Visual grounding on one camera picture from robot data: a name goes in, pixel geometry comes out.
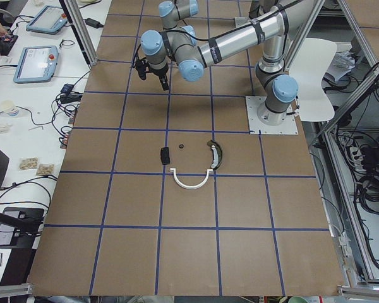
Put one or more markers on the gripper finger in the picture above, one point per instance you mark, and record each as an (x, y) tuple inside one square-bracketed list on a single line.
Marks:
[(164, 82)]

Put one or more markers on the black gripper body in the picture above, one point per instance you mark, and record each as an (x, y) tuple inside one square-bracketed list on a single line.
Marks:
[(160, 72)]

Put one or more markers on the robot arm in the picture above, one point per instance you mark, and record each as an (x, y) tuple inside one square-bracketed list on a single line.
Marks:
[(170, 12), (271, 27)]

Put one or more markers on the small black plastic part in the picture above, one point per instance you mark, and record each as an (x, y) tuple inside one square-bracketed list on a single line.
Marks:
[(165, 155)]

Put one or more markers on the dark curved brake shoe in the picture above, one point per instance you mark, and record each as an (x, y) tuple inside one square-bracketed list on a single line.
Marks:
[(217, 154)]

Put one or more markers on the black power adapter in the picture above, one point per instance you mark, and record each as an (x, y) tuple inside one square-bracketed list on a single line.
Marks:
[(93, 23)]

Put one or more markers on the far blue teach pendant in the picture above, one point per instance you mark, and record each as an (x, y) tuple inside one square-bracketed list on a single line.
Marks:
[(49, 20)]

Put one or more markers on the blue teach pendant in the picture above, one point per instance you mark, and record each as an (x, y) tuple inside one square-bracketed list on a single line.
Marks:
[(49, 20), (36, 65)]

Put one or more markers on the near blue teach pendant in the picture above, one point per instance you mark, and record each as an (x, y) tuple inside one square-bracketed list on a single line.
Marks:
[(36, 65)]

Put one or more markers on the white plastic chair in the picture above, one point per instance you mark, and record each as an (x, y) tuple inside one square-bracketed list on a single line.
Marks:
[(308, 69)]

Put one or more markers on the white tape roll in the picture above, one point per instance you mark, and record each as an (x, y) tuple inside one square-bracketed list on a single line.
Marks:
[(9, 108)]

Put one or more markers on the black monitor stand base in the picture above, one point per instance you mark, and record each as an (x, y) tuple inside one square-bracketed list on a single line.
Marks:
[(19, 227)]

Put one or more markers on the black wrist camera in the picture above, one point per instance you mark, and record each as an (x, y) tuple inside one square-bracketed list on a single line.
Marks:
[(141, 66)]

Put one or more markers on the white half-ring part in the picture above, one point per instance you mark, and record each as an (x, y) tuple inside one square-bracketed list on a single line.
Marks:
[(190, 183)]

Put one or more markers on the aluminium frame post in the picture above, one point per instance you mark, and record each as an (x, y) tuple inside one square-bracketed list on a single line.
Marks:
[(78, 26)]

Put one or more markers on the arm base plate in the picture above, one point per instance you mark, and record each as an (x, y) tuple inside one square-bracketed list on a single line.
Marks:
[(263, 121)]

